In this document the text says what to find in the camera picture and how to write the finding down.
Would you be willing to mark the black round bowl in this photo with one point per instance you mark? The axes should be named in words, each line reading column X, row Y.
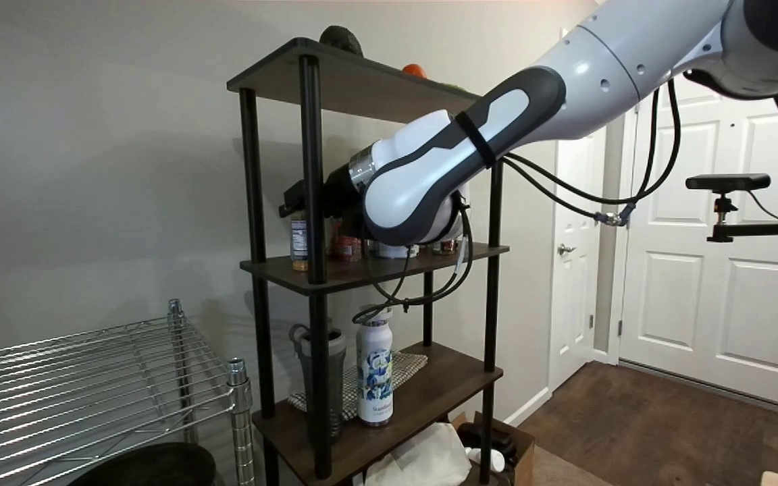
column 146, row 465

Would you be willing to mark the narrow white door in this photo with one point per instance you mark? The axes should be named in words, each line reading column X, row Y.
column 579, row 272

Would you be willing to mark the white bag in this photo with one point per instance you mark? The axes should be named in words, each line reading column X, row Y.
column 416, row 461

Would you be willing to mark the dark wood metal shelf unit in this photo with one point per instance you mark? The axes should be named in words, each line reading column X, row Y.
column 308, row 137

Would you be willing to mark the black rounded object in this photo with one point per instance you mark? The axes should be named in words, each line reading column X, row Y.
column 339, row 42

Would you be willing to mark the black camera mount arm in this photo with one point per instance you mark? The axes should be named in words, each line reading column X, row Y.
column 731, row 181

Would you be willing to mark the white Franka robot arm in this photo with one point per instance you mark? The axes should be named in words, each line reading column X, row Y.
column 426, row 180

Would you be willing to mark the white patterned water bottle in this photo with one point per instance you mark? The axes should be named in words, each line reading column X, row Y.
column 373, row 368

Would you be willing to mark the brown cardboard box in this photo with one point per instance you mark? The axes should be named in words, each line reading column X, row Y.
column 561, row 468

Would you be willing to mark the orange ball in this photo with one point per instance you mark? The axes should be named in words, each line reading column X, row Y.
column 414, row 72

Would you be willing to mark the white panel door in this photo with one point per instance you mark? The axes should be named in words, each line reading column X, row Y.
column 723, row 299

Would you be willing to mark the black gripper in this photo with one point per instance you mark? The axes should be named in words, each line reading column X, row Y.
column 339, row 192

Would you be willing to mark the dark grey tumbler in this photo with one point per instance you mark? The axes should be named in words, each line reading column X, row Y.
column 337, row 379

